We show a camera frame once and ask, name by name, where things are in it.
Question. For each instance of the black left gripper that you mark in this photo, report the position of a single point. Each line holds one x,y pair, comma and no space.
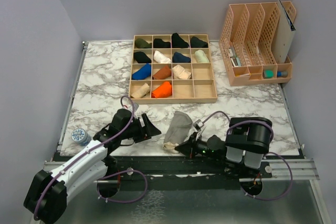
146,132

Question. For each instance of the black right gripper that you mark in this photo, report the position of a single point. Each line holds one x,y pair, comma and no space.
187,148

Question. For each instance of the grey underwear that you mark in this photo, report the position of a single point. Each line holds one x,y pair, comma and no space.
177,132

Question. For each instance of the beige boxer underwear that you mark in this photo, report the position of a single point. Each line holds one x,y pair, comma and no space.
181,73

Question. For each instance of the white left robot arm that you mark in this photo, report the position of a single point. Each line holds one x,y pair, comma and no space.
50,192

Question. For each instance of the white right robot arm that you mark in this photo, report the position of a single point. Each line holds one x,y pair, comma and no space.
247,141

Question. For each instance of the beige rolled cloth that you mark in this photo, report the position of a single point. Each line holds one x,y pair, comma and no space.
141,91

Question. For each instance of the orange rolled cloth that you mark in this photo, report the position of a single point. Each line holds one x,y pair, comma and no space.
165,90

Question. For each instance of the blue rolled cloth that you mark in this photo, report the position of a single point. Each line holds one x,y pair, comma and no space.
142,73

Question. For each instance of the brown rolled cloth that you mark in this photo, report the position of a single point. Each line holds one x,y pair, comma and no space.
163,73

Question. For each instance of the wooden compartment tray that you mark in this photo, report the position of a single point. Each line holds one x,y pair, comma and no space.
200,88

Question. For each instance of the white rolled cloth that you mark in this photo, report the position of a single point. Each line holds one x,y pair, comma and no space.
161,58

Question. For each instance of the black rolled cloth left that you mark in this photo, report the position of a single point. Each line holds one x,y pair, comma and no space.
141,57

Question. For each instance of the black rolled cloth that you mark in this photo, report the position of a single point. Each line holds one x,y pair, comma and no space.
141,57
160,43
178,41

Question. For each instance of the navy rolled cloth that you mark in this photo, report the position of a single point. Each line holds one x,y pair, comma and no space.
180,58

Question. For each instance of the olive green rolled cloth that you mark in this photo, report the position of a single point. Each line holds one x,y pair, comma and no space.
142,44

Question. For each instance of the pale green rolled cloth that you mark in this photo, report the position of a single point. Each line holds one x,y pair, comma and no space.
201,57

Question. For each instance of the dark green rolled cloth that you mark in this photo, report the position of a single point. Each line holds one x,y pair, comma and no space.
195,42

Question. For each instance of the cards in rack slot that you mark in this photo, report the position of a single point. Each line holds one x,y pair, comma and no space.
238,69

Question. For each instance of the pink file organizer rack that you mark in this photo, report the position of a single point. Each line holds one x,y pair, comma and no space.
250,28

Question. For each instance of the blue grey cylinder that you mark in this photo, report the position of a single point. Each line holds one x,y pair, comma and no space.
282,74

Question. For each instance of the grey folder in rack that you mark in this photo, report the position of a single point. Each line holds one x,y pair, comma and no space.
285,31

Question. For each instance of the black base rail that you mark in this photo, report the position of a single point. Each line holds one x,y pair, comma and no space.
135,180

